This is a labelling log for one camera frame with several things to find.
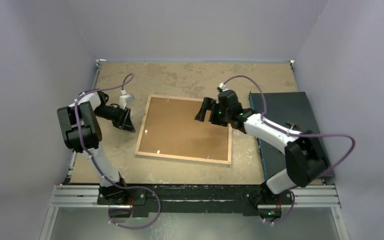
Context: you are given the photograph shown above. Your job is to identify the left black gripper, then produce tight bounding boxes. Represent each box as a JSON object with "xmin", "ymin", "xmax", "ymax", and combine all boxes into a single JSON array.
[{"xmin": 94, "ymin": 105, "xmax": 136, "ymax": 133}]

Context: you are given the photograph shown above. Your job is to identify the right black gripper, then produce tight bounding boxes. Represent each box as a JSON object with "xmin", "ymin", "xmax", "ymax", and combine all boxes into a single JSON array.
[{"xmin": 195, "ymin": 97, "xmax": 231, "ymax": 128}]

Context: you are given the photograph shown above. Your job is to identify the wooden picture frame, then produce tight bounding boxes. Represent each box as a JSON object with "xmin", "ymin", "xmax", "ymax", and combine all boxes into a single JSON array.
[{"xmin": 134, "ymin": 94, "xmax": 233, "ymax": 167}]

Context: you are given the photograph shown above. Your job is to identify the brown backing board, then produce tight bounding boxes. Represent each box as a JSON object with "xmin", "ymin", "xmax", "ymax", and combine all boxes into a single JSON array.
[{"xmin": 138, "ymin": 97, "xmax": 230, "ymax": 161}]

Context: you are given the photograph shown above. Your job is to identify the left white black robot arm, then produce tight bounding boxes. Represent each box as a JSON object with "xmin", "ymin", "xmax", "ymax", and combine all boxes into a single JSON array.
[{"xmin": 56, "ymin": 89, "xmax": 136, "ymax": 205}]

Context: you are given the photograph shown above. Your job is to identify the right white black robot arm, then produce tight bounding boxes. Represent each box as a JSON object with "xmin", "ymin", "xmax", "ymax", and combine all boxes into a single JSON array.
[{"xmin": 194, "ymin": 89, "xmax": 329, "ymax": 204}]

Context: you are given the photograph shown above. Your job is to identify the dark blue book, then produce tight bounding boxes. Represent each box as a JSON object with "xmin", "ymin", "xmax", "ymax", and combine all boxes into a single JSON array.
[{"xmin": 257, "ymin": 92, "xmax": 320, "ymax": 180}]

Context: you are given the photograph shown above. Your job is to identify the small hammer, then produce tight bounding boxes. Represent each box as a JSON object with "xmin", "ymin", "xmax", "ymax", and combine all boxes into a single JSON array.
[{"xmin": 286, "ymin": 121, "xmax": 300, "ymax": 131}]

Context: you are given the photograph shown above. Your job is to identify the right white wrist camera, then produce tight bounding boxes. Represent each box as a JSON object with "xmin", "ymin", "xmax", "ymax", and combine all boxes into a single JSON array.
[{"xmin": 217, "ymin": 82, "xmax": 228, "ymax": 93}]

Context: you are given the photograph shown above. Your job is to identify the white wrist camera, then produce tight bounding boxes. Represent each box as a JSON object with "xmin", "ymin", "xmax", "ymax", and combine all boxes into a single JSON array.
[
  {"xmin": 217, "ymin": 82, "xmax": 228, "ymax": 93},
  {"xmin": 118, "ymin": 89, "xmax": 135, "ymax": 110}
]

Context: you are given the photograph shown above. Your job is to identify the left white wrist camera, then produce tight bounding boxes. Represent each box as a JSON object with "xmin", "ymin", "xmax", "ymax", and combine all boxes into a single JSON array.
[{"xmin": 118, "ymin": 89, "xmax": 135, "ymax": 110}]

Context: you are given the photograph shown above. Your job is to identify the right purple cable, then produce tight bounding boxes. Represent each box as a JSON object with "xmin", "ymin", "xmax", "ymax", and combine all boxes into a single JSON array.
[{"xmin": 221, "ymin": 75, "xmax": 357, "ymax": 226}]

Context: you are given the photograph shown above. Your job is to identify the purple cable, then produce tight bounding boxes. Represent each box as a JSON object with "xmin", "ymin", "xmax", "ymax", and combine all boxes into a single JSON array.
[
  {"xmin": 74, "ymin": 73, "xmax": 162, "ymax": 230},
  {"xmin": 221, "ymin": 75, "xmax": 357, "ymax": 226}
]

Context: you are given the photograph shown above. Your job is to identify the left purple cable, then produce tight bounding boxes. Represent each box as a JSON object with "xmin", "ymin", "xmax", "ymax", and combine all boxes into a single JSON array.
[{"xmin": 74, "ymin": 73, "xmax": 162, "ymax": 230}]

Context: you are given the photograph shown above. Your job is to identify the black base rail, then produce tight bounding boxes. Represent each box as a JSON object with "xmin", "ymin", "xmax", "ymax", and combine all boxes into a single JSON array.
[{"xmin": 96, "ymin": 183, "xmax": 292, "ymax": 218}]

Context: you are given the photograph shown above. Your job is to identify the aluminium frame rails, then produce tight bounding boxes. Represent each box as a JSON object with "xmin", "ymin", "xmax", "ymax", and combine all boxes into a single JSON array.
[{"xmin": 41, "ymin": 61, "xmax": 349, "ymax": 240}]

